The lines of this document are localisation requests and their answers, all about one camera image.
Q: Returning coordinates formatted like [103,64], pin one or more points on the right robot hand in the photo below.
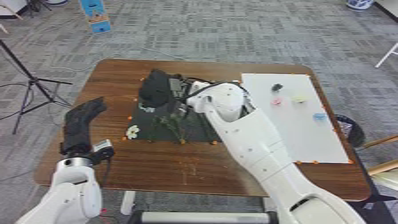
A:
[154,90]

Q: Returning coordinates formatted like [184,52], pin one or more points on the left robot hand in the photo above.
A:
[78,126]

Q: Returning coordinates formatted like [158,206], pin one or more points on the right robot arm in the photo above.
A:
[250,136]

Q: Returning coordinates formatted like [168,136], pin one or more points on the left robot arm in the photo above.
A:
[71,196]

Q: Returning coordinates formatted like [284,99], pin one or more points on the dark mat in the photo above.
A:
[197,128]

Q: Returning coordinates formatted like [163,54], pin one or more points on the black tripod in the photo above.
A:
[32,85]

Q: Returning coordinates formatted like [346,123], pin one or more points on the dark blue flower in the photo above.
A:
[275,87]

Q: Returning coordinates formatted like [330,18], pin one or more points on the white sheet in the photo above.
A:
[295,133]

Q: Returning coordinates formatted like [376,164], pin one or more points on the light blue flower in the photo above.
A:
[319,117]

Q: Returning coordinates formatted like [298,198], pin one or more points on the black waste bin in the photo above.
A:
[350,130]

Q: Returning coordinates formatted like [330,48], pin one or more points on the white chair leg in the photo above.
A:
[387,55]

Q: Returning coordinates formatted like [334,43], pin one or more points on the blue and white vase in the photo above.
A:
[358,4]

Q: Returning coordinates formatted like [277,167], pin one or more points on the wooden chair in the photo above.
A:
[382,156]

